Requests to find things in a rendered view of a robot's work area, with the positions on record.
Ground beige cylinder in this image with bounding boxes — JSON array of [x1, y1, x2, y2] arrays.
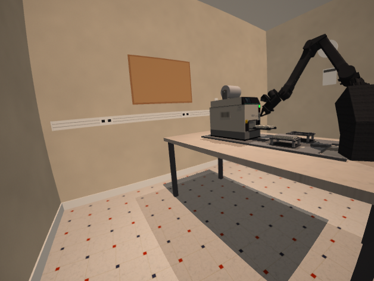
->
[[221, 85, 241, 99]]

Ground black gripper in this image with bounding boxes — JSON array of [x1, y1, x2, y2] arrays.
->
[[260, 103, 276, 117]]

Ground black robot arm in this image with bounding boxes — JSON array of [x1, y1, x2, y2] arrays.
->
[[260, 34, 370, 108]]

